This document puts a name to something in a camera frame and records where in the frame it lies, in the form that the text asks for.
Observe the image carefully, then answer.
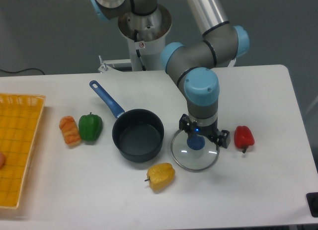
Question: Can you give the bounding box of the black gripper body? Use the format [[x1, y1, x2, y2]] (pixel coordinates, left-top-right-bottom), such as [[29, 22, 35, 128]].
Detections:
[[186, 119, 218, 141]]

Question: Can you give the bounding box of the white metal mounting bracket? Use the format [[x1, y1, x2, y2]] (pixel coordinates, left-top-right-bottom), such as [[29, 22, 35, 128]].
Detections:
[[97, 55, 132, 73]]

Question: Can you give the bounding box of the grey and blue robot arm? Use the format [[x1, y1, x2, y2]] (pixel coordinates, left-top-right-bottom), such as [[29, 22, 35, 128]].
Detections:
[[90, 0, 249, 148]]

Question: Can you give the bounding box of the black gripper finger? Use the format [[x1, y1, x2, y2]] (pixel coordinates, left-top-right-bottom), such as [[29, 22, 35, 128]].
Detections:
[[208, 130, 231, 149], [179, 114, 191, 133]]

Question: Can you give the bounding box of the black cable on floor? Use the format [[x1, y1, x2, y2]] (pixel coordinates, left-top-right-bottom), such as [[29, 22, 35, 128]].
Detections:
[[0, 68, 46, 76]]

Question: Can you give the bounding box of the red bell pepper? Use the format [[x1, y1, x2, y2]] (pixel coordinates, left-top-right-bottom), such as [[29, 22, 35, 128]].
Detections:
[[234, 126, 255, 153]]

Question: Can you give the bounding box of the dark saucepan with blue handle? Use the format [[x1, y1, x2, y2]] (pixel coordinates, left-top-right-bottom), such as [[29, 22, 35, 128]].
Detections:
[[89, 80, 164, 163]]

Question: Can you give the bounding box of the glass lid with blue knob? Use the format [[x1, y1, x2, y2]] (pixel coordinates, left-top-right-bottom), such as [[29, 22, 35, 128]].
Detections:
[[170, 130, 220, 172]]

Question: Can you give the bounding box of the green bell pepper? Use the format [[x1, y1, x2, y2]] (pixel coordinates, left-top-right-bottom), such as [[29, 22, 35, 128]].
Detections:
[[79, 113, 103, 142]]

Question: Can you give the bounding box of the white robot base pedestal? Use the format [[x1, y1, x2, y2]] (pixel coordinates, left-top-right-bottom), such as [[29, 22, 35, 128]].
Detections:
[[118, 4, 171, 71]]

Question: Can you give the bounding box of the orange toy bread roll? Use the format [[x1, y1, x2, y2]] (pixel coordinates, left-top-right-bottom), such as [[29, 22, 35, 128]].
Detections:
[[59, 116, 81, 147]]

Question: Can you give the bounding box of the peach object in basket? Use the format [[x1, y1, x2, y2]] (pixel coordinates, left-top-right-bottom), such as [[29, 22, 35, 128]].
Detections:
[[0, 152, 5, 168]]

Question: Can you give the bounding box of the yellow bell pepper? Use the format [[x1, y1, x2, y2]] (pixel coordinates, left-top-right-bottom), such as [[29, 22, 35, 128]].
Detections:
[[144, 162, 175, 191]]

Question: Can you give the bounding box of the yellow woven basket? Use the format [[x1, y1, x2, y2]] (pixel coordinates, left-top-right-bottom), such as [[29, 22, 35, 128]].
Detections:
[[0, 93, 46, 209]]

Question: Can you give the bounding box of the black object at table edge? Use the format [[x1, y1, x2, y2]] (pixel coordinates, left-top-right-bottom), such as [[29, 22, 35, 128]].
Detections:
[[306, 192, 318, 218]]

